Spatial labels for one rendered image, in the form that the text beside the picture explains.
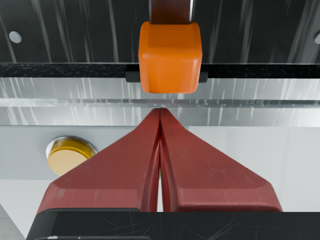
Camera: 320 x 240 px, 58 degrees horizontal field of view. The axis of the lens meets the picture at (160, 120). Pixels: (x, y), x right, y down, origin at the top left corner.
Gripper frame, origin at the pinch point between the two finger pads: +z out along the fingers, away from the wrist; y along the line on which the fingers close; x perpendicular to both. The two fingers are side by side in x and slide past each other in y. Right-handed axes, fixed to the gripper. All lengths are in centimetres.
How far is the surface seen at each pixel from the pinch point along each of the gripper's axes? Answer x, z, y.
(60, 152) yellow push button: 9.1, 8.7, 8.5
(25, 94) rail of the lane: 4.1, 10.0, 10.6
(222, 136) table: 16.3, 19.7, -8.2
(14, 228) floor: 166, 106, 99
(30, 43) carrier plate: -0.5, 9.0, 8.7
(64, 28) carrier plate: -1.5, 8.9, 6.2
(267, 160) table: 20.4, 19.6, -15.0
